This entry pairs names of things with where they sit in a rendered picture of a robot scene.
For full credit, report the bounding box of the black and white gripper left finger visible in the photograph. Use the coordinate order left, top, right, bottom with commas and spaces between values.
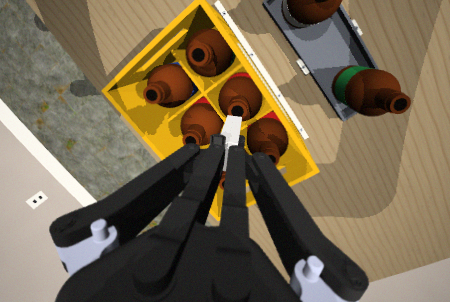
49, 115, 235, 297

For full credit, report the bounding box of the dark grey tray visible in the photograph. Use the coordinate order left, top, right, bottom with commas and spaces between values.
264, 0, 379, 122

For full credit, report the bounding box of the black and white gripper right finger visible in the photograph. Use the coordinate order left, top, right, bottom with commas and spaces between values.
212, 116, 369, 302

